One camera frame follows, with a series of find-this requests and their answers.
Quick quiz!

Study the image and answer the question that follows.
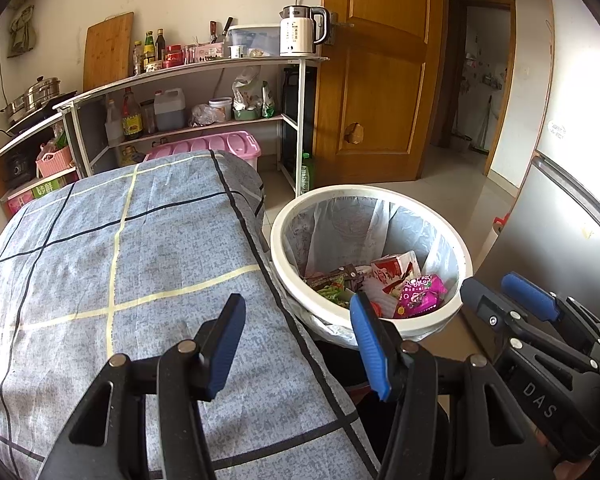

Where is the dark glass jar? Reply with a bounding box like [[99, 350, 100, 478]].
[[141, 100, 158, 135]]

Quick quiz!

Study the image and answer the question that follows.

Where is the pink basket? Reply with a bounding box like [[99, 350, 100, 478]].
[[36, 145, 76, 178]]

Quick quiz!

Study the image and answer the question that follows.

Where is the pink utensil box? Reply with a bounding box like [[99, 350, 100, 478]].
[[185, 42, 229, 61]]

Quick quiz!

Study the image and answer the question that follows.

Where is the clear plastic bin liner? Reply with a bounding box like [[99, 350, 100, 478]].
[[280, 195, 461, 351]]

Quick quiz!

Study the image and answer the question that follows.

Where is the clear storage box blue lid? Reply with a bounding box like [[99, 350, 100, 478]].
[[226, 24, 282, 58]]

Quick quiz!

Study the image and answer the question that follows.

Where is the white electric kettle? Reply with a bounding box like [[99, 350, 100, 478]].
[[279, 5, 331, 57]]

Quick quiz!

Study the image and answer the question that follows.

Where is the steel steamer pot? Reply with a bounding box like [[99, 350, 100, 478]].
[[0, 76, 63, 121]]

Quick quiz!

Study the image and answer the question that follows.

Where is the dark liquid plastic jug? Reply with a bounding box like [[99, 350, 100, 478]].
[[153, 87, 187, 131]]

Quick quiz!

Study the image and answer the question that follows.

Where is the green cardboard box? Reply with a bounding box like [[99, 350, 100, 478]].
[[7, 175, 81, 216]]

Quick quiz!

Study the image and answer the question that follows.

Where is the brown snack wrapper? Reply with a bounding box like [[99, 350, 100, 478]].
[[305, 264, 366, 286]]

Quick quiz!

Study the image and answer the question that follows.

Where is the black induction stove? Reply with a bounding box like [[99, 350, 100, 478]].
[[5, 90, 78, 136]]

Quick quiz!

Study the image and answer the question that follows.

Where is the red milk carton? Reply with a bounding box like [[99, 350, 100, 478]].
[[370, 251, 422, 301]]

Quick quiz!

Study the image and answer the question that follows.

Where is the white plastic bag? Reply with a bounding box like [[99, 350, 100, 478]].
[[231, 66, 263, 111]]

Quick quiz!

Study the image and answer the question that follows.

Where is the white metal shelf rack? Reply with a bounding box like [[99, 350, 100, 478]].
[[55, 55, 331, 196]]

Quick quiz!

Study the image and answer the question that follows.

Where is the white foam fruit net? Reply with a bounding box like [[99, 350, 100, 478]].
[[352, 280, 398, 318]]

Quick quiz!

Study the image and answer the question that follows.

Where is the green snack bag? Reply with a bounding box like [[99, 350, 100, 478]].
[[316, 282, 353, 306]]

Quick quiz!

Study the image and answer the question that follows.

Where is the wooden door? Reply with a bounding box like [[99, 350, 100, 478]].
[[312, 0, 448, 186]]

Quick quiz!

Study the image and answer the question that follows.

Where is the green plastic bottle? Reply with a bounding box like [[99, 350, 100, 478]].
[[300, 152, 315, 196]]

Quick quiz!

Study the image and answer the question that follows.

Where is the white round waste bin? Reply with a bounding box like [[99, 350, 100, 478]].
[[270, 184, 475, 338]]

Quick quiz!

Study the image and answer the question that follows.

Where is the hanging grey cloth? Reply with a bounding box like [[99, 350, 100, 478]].
[[6, 0, 38, 58]]

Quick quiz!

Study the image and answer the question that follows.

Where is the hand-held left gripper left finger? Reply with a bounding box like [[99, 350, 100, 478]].
[[35, 292, 247, 480]]

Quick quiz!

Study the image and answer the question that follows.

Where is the metal door latch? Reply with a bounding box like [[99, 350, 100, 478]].
[[327, 10, 356, 46]]

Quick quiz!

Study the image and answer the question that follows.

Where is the pink plastic storage box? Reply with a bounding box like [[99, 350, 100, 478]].
[[142, 130, 263, 173]]

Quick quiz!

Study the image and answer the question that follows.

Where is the clear plastic bag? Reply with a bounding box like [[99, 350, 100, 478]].
[[187, 104, 218, 127]]

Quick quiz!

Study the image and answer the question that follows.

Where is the low white shelf unit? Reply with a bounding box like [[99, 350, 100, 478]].
[[0, 110, 81, 216]]

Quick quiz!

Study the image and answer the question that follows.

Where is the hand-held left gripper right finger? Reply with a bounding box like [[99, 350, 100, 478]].
[[349, 291, 553, 480]]

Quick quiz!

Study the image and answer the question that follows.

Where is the wooden door knob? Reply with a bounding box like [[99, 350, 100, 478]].
[[342, 121, 366, 146]]

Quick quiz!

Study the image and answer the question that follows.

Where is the wooden cutting board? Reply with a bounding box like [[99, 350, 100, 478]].
[[82, 11, 135, 92]]

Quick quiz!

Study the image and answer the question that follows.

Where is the silver refrigerator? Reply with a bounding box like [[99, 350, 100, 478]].
[[485, 0, 600, 331]]

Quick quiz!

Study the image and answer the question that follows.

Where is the white plastic tub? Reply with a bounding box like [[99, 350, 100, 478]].
[[208, 97, 233, 121]]

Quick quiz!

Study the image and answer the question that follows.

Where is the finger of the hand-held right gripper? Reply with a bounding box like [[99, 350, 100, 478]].
[[460, 276, 600, 376], [500, 271, 600, 356]]

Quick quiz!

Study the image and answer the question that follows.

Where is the green food packet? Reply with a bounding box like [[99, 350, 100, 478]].
[[261, 81, 277, 118]]

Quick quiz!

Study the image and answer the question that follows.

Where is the purple snack packet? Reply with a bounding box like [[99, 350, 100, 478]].
[[396, 274, 448, 318]]

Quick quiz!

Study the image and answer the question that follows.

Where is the large soy sauce bottle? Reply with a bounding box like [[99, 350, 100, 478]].
[[121, 86, 144, 141]]

